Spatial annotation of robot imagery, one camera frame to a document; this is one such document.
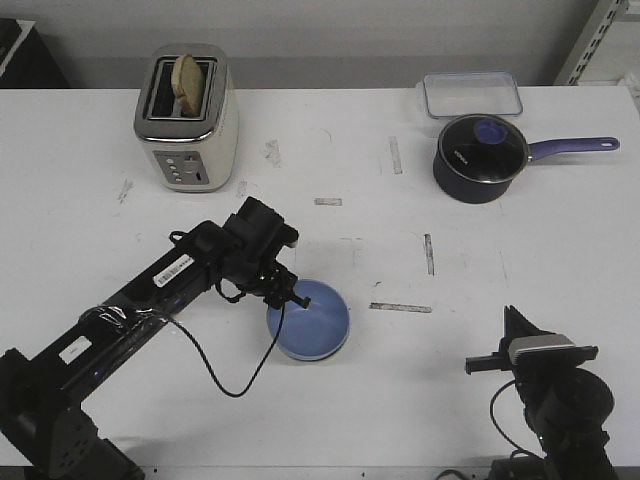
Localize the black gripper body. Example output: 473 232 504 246
464 346 598 400
220 197 291 298

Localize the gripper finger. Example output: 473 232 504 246
263 289 283 309
511 306 552 343
499 305 515 355
275 272 311 308

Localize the blue bowl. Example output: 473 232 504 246
276 279 350 361

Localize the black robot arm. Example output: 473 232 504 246
465 306 618 479
1 197 310 479

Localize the cream and steel toaster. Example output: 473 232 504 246
133 43 239 192

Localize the dark blue saucepan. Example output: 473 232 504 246
432 113 620 204

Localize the toast slice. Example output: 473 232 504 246
171 54 205 118

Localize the glass pot lid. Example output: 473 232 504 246
438 114 529 184

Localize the clear plastic food container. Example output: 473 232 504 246
416 71 523 139

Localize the black box in corner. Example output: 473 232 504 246
1 18 70 89

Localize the white metal shelf upright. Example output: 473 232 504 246
553 0 628 86

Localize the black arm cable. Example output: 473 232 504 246
488 379 544 459
167 229 286 399

